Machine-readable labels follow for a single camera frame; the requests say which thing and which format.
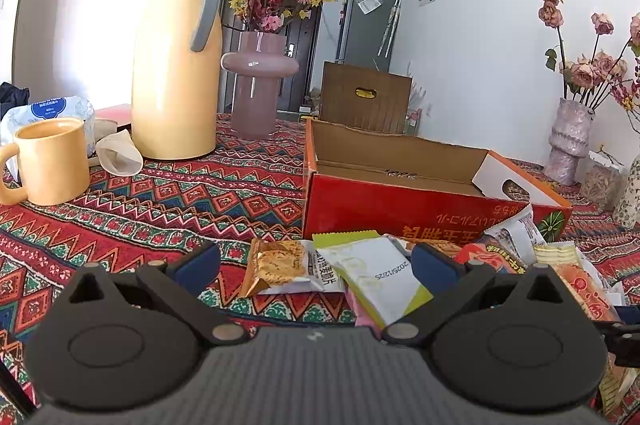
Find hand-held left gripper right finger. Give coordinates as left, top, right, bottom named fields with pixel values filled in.
left=381, top=243, right=568, bottom=347

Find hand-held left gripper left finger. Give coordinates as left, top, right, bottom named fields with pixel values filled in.
left=64, top=241, right=247, bottom=347

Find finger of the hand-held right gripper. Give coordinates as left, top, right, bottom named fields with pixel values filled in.
left=597, top=319, right=640, bottom=368

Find orange cracker snack packet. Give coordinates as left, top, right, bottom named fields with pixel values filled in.
left=387, top=235, right=463, bottom=258

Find pale yellow snack packet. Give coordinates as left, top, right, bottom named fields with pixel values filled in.
left=597, top=365, right=640, bottom=423

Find white green snack packet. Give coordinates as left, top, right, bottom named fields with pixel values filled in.
left=312, top=230, right=435, bottom=327

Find red snack packet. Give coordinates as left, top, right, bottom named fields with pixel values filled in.
left=455, top=242, right=532, bottom=276

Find red cardboard box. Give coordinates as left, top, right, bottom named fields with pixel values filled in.
left=301, top=119, right=573, bottom=251

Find cream orange snack packet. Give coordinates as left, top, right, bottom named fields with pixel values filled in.
left=532, top=242, right=626, bottom=326

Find golden cracker snack packet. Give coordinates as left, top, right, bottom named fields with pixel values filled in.
left=239, top=239, right=347, bottom=298

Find pink snack packet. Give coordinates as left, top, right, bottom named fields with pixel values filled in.
left=345, top=290, right=401, bottom=330

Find white printed snack packet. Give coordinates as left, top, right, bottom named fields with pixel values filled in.
left=482, top=205, right=548, bottom=267

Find red patterned tablecloth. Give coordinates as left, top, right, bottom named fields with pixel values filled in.
left=0, top=112, right=640, bottom=425

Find cream paper cup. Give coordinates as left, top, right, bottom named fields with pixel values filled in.
left=95, top=129, right=145, bottom=176

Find floral patterned vase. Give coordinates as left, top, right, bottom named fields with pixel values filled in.
left=612, top=165, right=640, bottom=231

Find clear storage jar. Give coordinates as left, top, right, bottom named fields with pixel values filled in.
left=580, top=150, right=628, bottom=210

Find beige cup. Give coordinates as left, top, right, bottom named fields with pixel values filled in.
left=95, top=118, right=132, bottom=140

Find pink glass vase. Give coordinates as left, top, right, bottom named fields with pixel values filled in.
left=220, top=31, right=300, bottom=140

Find yellow mug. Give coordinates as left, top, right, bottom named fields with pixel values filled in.
left=0, top=117, right=92, bottom=206

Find pale dried grass bunch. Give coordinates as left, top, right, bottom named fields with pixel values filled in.
left=407, top=62, right=426, bottom=106

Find speckled pink vase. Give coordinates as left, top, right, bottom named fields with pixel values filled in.
left=543, top=98, right=596, bottom=186

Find yellow thermos jug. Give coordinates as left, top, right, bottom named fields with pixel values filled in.
left=131, top=0, right=223, bottom=160

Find blue white tissue pack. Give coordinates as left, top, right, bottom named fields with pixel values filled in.
left=0, top=96, right=97, bottom=158

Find dark door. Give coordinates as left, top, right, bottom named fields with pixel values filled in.
left=221, top=2, right=323, bottom=114

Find grey refrigerator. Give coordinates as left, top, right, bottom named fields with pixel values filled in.
left=340, top=0, right=401, bottom=73

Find white umbrella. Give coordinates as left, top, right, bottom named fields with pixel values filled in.
left=378, top=0, right=402, bottom=57

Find dried pink roses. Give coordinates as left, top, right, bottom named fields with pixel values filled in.
left=537, top=0, right=640, bottom=110

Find dark bag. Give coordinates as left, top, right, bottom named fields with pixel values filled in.
left=0, top=82, right=31, bottom=120

